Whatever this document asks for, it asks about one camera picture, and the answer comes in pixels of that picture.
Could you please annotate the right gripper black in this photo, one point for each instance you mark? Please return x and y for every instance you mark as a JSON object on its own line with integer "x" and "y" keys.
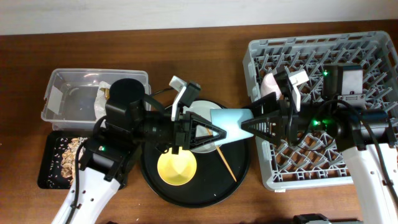
{"x": 280, "y": 119}

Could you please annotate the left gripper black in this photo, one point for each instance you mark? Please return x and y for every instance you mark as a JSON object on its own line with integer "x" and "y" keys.
{"x": 185, "y": 132}

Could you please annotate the pink plastic cup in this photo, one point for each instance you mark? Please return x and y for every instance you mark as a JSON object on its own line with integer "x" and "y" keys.
{"x": 269, "y": 85}

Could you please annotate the light blue plastic cup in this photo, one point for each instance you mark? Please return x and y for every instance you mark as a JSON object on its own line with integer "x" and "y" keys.
{"x": 230, "y": 120}

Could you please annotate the yellow bowl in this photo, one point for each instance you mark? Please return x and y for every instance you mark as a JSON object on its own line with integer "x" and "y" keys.
{"x": 177, "y": 169}

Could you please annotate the gold brown snack wrapper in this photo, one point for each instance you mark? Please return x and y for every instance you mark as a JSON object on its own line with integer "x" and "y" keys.
{"x": 107, "y": 93}

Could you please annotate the white paper napkin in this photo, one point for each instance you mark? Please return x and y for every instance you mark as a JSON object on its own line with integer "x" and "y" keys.
{"x": 100, "y": 101}

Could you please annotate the food scraps and rice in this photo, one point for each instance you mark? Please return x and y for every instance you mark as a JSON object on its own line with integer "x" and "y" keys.
{"x": 62, "y": 162}

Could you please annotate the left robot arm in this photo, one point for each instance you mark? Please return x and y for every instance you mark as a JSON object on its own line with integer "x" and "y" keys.
{"x": 133, "y": 120}

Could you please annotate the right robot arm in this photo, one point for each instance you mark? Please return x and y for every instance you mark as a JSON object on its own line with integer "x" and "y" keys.
{"x": 364, "y": 137}

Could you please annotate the grey plastic dishwasher rack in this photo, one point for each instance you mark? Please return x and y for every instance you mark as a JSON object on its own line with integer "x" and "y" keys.
{"x": 316, "y": 161}

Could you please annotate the clear plastic waste bin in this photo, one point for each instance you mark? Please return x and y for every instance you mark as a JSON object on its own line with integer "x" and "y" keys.
{"x": 71, "y": 93}

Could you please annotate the grey round plate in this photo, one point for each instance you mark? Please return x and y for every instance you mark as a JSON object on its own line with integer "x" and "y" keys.
{"x": 202, "y": 108}

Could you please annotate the lower wooden chopstick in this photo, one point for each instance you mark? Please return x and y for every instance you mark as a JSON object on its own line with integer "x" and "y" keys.
{"x": 223, "y": 159}

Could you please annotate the round black serving tray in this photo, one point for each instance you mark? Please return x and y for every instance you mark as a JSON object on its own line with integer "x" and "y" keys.
{"x": 211, "y": 184}

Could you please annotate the black rectangular tray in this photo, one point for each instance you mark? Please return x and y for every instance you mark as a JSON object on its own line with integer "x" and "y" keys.
{"x": 46, "y": 165}

